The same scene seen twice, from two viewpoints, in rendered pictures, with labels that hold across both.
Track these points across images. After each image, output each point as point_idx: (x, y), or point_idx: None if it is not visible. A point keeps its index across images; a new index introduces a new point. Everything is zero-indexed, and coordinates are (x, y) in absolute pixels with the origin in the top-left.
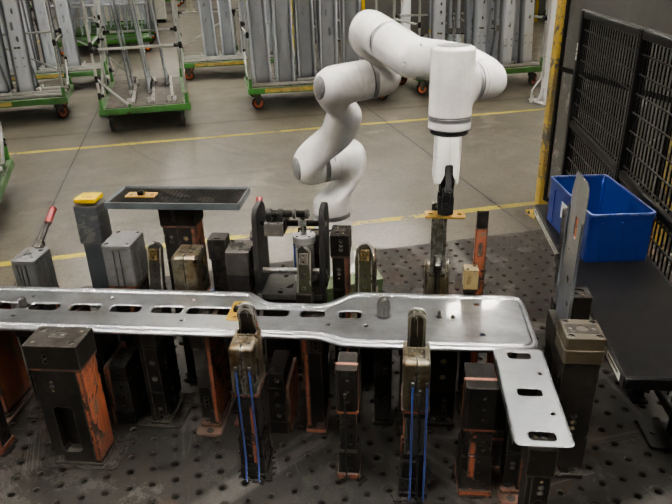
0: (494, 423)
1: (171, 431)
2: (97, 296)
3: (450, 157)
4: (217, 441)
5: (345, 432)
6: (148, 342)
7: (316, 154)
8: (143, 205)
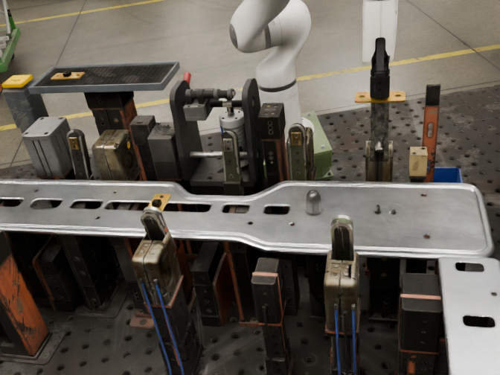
0: (436, 346)
1: (106, 321)
2: (22, 188)
3: (382, 27)
4: (149, 333)
5: (268, 343)
6: (68, 239)
7: (251, 19)
8: (66, 88)
